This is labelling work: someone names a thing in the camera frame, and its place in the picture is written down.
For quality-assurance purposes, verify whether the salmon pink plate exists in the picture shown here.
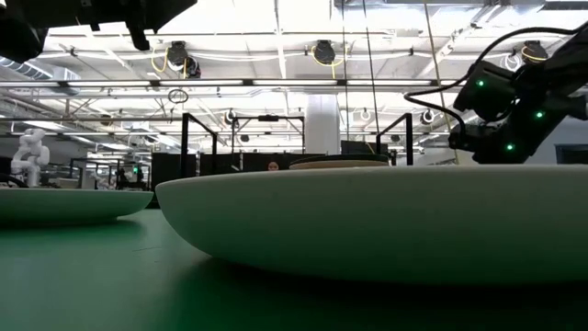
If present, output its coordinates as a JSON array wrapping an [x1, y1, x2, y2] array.
[[288, 159, 390, 171]]

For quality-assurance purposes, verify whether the long ceiling light strip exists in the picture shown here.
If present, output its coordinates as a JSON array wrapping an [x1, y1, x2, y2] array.
[[0, 78, 465, 88]]

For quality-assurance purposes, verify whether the black cabinet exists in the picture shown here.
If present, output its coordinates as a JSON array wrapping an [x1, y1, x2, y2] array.
[[151, 151, 184, 189]]

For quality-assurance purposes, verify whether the silver ceiling air duct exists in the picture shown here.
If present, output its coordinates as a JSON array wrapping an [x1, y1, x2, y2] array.
[[0, 57, 83, 97]]

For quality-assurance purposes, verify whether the thin black cable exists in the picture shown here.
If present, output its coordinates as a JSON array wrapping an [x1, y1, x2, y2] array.
[[362, 0, 380, 137], [340, 0, 349, 142]]

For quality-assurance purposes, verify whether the dark blue door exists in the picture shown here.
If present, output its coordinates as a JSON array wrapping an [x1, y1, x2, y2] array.
[[554, 143, 588, 166]]

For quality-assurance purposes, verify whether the white plate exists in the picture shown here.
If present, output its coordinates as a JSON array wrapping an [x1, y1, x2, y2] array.
[[154, 164, 588, 286]]

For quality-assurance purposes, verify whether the black partition panel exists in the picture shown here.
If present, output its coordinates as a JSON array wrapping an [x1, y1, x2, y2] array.
[[199, 153, 327, 174]]

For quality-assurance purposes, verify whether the green table mat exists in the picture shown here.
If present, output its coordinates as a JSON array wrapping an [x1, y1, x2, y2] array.
[[0, 213, 588, 331]]

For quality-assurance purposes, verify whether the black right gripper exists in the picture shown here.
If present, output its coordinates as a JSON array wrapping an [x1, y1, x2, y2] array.
[[448, 121, 541, 166]]

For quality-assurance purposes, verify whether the black wire dish rack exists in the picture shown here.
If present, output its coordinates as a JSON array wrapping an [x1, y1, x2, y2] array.
[[181, 111, 413, 178]]

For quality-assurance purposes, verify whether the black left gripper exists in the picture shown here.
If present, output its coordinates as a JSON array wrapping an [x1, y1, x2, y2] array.
[[68, 0, 198, 51]]

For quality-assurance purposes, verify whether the light green plate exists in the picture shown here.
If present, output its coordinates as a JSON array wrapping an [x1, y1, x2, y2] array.
[[0, 187, 155, 227]]

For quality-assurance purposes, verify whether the black background rig frame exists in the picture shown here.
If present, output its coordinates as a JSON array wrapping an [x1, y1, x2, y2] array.
[[232, 114, 307, 155]]

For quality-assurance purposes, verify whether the white building column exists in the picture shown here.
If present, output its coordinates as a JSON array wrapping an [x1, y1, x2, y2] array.
[[305, 94, 341, 156]]

